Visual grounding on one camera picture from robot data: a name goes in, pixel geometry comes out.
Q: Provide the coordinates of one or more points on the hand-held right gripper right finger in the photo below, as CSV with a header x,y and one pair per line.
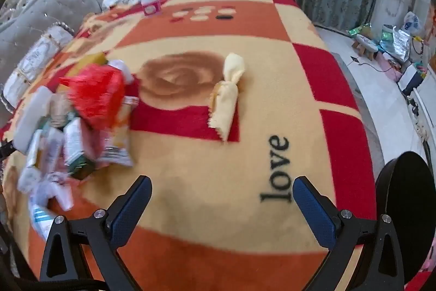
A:
x,y
313,212

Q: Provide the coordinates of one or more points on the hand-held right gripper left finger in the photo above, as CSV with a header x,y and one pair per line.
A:
x,y
131,211

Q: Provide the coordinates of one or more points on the black trash bin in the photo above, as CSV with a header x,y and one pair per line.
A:
x,y
408,182

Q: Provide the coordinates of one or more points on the silver snack wrapper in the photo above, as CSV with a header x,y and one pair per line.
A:
x,y
115,147

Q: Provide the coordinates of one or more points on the crumpled white tissue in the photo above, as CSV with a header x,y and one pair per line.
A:
x,y
51,188

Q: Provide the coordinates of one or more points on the green white box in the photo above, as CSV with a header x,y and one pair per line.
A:
x,y
76,147

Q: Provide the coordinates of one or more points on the red orange printed blanket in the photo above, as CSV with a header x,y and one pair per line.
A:
x,y
204,158

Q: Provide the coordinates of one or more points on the blue striped white packet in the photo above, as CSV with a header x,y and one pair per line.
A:
x,y
41,219

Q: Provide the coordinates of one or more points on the white yellow medicine box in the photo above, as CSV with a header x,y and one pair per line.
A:
x,y
41,151

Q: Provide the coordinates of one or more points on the white dark box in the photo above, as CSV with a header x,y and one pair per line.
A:
x,y
410,79

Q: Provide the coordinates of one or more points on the small wooden stool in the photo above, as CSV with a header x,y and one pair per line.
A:
x,y
364,42

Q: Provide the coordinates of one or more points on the white fringed pillow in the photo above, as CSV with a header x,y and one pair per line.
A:
x,y
34,62

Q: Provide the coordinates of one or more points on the green foil packet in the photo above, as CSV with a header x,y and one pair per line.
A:
x,y
359,30

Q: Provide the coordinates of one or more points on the silver foil bag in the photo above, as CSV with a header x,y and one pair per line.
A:
x,y
398,42

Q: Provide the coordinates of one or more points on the white bottle pink label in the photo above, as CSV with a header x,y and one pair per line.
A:
x,y
150,3

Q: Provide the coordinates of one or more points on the white blue plastic bag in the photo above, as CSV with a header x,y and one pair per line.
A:
x,y
412,21

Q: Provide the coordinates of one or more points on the grey tufted headboard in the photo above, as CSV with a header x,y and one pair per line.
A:
x,y
51,8

